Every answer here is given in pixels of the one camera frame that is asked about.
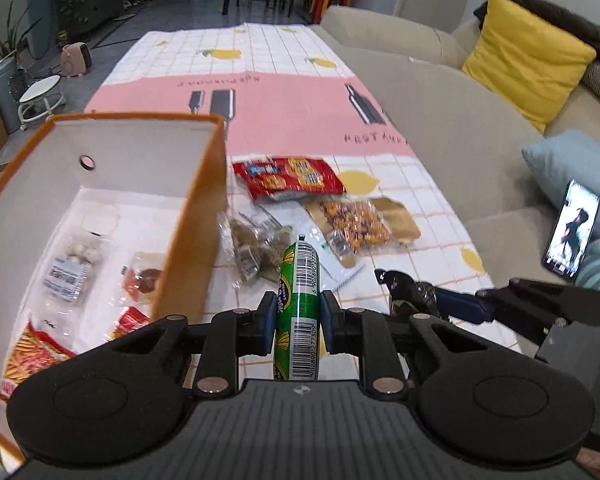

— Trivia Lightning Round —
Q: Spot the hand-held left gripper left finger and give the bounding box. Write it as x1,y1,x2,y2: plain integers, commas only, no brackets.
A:
105,290,278,396

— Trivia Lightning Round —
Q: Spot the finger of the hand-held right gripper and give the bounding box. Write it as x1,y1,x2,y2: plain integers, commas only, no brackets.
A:
432,286,552,344
509,276,600,329

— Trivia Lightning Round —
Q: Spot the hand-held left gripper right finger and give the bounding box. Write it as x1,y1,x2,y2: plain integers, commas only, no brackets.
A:
320,290,486,396

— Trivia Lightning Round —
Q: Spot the green sausage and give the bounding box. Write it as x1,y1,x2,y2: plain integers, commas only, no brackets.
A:
271,235,323,382

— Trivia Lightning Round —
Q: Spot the dark black snack packet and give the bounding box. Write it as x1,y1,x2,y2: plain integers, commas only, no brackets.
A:
374,267,441,318

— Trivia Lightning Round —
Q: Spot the white snack packet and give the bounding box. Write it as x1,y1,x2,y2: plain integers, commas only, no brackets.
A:
300,232,367,291

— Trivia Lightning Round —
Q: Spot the clear bag of brown snacks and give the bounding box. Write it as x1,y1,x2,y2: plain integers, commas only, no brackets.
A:
216,207,293,288

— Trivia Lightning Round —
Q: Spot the gold peanut snack packet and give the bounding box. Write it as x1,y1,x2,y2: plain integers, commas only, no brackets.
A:
305,196,422,266

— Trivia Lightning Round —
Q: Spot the orange cardboard storage box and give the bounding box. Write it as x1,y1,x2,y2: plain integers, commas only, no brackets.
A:
0,112,229,468

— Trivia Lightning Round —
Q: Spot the clear packet of red-brown snack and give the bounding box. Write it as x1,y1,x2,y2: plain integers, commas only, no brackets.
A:
112,251,167,306

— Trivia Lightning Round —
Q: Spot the red braised meat packet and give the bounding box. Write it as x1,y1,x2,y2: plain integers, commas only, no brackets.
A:
111,306,153,343

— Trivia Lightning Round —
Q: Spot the red snack packet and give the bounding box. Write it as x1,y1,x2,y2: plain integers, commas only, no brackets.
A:
231,156,347,203

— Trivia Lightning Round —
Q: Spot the clear packet of white balls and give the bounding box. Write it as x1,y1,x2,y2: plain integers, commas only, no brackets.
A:
40,232,103,306

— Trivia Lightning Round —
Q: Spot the orange snack sticks packet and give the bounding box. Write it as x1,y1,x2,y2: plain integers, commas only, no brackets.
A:
0,320,78,403

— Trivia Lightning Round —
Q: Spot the black smartphone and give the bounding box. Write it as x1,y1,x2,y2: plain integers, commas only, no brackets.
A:
541,178,600,283

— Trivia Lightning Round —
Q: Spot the light blue cushion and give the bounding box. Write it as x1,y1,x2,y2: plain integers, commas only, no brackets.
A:
521,130,600,241

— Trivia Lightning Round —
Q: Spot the beige fabric sofa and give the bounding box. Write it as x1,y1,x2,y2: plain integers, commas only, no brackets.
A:
312,5,600,311

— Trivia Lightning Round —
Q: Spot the lemon print checked tablecloth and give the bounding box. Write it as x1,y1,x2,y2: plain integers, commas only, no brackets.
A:
82,22,523,361

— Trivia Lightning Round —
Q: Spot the yellow cushion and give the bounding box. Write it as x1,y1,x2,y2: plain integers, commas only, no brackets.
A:
461,0,597,133

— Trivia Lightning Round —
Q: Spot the dark blanket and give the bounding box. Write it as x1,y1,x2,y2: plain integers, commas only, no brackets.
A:
472,0,600,68

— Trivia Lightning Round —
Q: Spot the white round rolling stool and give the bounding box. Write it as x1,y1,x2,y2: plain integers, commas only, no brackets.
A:
17,75,66,123

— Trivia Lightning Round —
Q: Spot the pink space heater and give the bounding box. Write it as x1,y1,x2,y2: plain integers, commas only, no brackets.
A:
60,42,93,78

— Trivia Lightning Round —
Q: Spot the grey round bin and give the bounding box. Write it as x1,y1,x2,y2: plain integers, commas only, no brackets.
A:
0,55,23,133

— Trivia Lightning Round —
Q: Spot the spiky green potted plant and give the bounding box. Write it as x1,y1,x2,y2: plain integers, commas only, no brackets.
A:
0,2,41,68

